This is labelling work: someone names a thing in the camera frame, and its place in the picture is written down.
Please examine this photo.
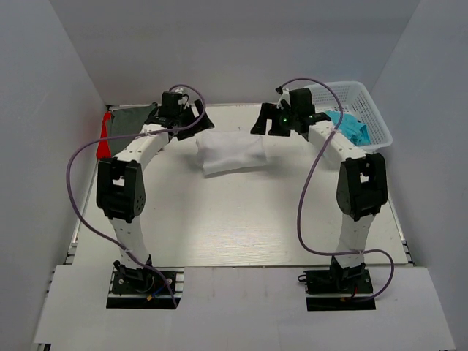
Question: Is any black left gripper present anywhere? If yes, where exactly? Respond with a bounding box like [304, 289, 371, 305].
[176, 100, 215, 141]

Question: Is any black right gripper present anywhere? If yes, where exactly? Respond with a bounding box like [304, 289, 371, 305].
[251, 103, 299, 137]

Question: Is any white t shirt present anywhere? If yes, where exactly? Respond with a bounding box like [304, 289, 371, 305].
[196, 130, 268, 178]

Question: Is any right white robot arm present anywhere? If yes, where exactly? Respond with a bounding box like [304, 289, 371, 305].
[251, 86, 388, 292]

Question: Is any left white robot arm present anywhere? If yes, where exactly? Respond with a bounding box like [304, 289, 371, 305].
[97, 88, 214, 292]

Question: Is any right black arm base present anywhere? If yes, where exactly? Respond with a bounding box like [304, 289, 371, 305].
[298, 269, 376, 312]

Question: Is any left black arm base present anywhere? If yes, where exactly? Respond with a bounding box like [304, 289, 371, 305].
[106, 260, 184, 310]

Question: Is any folded grey t shirt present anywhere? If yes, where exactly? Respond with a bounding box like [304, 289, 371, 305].
[105, 103, 157, 156]

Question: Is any white plastic basket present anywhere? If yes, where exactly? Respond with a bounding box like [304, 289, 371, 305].
[306, 81, 393, 152]

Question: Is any teal crumpled t shirt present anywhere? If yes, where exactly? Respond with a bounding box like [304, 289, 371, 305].
[325, 110, 371, 146]

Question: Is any folded red t shirt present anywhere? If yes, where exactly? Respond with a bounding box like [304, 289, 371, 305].
[96, 111, 112, 160]

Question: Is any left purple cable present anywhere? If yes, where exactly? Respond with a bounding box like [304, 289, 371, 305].
[65, 84, 206, 308]

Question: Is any purple cable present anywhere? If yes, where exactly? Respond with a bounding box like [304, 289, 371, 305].
[276, 77, 395, 301]
[65, 84, 206, 308]

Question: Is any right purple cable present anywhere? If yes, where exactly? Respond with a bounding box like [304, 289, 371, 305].
[276, 77, 395, 301]

